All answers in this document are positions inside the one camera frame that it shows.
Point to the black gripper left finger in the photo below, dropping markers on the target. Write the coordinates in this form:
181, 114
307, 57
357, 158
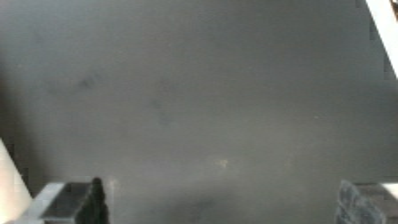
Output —
69, 204

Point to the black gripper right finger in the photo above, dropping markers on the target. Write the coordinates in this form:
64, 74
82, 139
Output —
366, 203

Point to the white drawer cabinet frame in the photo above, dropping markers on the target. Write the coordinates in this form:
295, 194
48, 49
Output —
384, 16

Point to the white plastic border rail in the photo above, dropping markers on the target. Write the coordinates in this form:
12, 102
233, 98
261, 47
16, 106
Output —
14, 195

